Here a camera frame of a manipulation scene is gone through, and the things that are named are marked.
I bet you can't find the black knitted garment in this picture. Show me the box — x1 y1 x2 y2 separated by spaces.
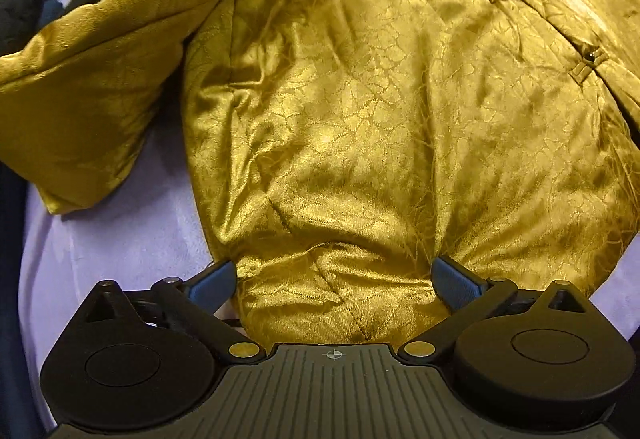
1 0 101 55

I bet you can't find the purple floral bed sheet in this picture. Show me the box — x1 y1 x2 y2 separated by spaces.
19 0 640 429

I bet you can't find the golden silk padded jacket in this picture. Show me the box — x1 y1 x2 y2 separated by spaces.
0 0 640 350

